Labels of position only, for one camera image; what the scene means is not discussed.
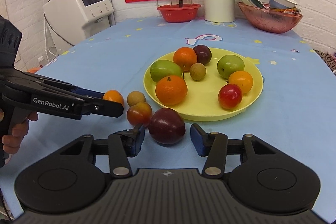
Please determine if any blue star-printed tablecloth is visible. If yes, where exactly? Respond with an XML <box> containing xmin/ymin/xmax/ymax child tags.
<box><xmin>0</xmin><ymin>17</ymin><xmax>336</xmax><ymax>216</ymax></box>

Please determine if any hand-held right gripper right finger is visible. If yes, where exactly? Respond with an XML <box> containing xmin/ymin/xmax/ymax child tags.
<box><xmin>190</xmin><ymin>123</ymin><xmax>276</xmax><ymax>178</ymax></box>

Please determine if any white appliance with screen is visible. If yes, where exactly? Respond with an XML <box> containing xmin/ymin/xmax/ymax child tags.
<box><xmin>43</xmin><ymin>0</ymin><xmax>115</xmax><ymax>48</ymax></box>

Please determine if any large orange mandarin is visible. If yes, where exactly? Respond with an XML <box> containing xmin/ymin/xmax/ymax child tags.
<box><xmin>155</xmin><ymin>75</ymin><xmax>188</xmax><ymax>106</ymax></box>

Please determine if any small orange mandarin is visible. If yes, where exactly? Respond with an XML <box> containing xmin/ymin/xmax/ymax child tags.
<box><xmin>102</xmin><ymin>90</ymin><xmax>124</xmax><ymax>107</ymax></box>
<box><xmin>228</xmin><ymin>71</ymin><xmax>254</xmax><ymax>94</ymax></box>

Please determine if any green mango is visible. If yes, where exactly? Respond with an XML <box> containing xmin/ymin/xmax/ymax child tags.
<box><xmin>150</xmin><ymin>60</ymin><xmax>183</xmax><ymax>83</ymax></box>

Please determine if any pink glass bowl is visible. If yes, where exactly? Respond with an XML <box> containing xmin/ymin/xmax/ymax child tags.
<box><xmin>238</xmin><ymin>1</ymin><xmax>304</xmax><ymax>34</ymax></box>

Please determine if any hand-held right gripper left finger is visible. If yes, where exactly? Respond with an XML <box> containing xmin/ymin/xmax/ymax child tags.
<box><xmin>60</xmin><ymin>125</ymin><xmax>146</xmax><ymax>179</ymax></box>

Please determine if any red apple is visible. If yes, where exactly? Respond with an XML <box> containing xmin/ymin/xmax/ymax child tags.
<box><xmin>218</xmin><ymin>84</ymin><xmax>243</xmax><ymax>110</ymax></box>

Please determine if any dark purple passion fruit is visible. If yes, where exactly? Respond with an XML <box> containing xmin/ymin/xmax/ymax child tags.
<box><xmin>148</xmin><ymin>108</ymin><xmax>186</xmax><ymax>145</ymax></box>

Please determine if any patterned cloth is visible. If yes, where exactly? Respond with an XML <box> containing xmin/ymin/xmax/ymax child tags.
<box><xmin>312</xmin><ymin>49</ymin><xmax>336</xmax><ymax>75</ymax></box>

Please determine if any dark purple plum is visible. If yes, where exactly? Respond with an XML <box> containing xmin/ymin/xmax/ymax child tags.
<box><xmin>193</xmin><ymin>45</ymin><xmax>212</xmax><ymax>65</ymax></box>

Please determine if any person's left hand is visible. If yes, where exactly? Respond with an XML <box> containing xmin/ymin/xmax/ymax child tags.
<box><xmin>1</xmin><ymin>111</ymin><xmax>39</xmax><ymax>155</ymax></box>

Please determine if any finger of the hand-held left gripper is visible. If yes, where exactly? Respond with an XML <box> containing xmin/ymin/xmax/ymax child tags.
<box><xmin>22</xmin><ymin>71</ymin><xmax>105</xmax><ymax>101</ymax></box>
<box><xmin>84</xmin><ymin>99</ymin><xmax>124</xmax><ymax>118</ymax></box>

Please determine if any red plastic basket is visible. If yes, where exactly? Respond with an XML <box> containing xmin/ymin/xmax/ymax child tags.
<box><xmin>157</xmin><ymin>4</ymin><xmax>201</xmax><ymax>23</ymax></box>

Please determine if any yellow plastic plate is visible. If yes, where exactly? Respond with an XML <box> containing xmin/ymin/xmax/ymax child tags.
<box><xmin>143</xmin><ymin>48</ymin><xmax>264</xmax><ymax>122</ymax></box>

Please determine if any brown longan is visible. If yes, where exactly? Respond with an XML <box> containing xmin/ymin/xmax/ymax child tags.
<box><xmin>127</xmin><ymin>91</ymin><xmax>146</xmax><ymax>107</ymax></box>
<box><xmin>189</xmin><ymin>63</ymin><xmax>207</xmax><ymax>81</ymax></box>

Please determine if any red-orange peach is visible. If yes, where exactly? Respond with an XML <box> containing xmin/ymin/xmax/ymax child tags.
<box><xmin>126</xmin><ymin>101</ymin><xmax>153</xmax><ymax>127</ymax></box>

